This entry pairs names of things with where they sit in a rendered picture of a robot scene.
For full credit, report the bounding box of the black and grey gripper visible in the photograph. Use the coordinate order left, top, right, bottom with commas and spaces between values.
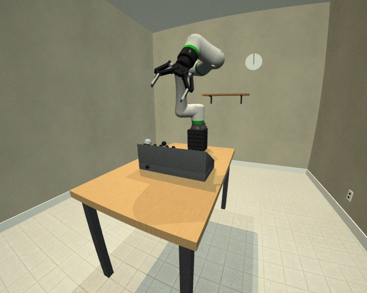
151, 56, 194, 102

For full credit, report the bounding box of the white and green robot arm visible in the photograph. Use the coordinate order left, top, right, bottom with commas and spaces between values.
175, 34, 225, 130

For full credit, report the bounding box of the dark grey control console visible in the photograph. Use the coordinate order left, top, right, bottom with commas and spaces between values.
137, 139, 214, 182

